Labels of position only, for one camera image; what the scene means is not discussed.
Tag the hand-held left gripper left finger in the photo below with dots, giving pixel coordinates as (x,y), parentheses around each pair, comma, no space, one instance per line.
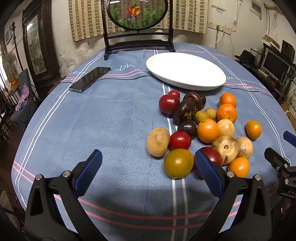
(91,166)

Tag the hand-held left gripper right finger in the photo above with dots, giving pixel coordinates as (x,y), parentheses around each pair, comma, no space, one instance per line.
(208,173)

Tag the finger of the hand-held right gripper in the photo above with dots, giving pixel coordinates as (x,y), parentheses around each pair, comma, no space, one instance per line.
(275,158)
(290,138)

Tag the dark red plum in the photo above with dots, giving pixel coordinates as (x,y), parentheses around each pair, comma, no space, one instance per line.
(214,155)

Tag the spotted tan round fruit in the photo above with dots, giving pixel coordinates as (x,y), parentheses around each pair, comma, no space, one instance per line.
(225,149)

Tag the green-yellow tomato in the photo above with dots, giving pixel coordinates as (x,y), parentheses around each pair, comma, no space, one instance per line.
(178,163)

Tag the smooth orange tomato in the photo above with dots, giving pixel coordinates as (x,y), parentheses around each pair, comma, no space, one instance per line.
(238,166)
(253,129)
(207,130)

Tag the orange tangerine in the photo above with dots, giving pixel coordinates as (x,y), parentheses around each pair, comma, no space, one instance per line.
(227,99)
(227,112)

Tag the wrinkled dark purple fruit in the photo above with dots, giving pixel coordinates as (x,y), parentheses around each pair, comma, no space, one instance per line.
(183,113)

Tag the dark purple mangosteen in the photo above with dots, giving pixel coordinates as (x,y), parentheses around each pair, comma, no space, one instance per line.
(193,98)

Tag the white oval plate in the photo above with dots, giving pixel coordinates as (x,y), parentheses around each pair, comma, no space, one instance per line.
(186,70)

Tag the white printed carton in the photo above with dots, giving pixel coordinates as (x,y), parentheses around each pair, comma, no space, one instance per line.
(291,109)

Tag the blue striped tablecloth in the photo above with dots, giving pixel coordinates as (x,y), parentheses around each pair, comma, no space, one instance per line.
(115,127)

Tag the black computer desk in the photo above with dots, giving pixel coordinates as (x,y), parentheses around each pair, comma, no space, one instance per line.
(266,82)

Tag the computer monitor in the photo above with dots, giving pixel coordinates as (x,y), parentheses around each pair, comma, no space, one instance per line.
(275,63)

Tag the grey chair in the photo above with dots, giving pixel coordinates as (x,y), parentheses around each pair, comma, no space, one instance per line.
(23,115)

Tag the black smartphone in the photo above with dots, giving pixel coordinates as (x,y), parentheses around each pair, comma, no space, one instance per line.
(90,78)

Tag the black speaker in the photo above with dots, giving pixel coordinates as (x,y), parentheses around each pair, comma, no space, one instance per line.
(288,49)

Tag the black hat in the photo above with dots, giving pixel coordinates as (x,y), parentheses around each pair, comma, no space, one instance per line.
(246,56)

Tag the purple cloth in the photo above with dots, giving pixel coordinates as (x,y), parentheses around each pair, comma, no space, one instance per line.
(23,97)

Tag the clear plastic bag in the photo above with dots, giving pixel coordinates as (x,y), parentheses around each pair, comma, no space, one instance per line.
(69,60)

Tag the standing electric fan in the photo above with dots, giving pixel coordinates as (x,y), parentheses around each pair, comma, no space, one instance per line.
(9,62)

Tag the dark wood framed painting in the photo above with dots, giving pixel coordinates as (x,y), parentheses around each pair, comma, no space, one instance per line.
(34,46)

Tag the checked beige curtain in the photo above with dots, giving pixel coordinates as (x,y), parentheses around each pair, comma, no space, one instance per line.
(85,20)

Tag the black floor stand pole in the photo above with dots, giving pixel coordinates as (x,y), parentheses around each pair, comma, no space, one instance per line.
(14,41)

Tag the round goldfish screen black stand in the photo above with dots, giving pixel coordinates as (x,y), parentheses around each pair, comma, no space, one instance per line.
(129,20)

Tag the white wall socket strip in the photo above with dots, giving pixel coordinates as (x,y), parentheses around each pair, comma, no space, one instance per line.
(222,29)

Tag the white wall fuse box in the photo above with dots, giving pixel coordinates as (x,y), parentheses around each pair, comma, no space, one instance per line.
(256,7)

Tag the paper wall notice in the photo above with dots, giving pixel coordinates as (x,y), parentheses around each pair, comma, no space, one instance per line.
(219,8)

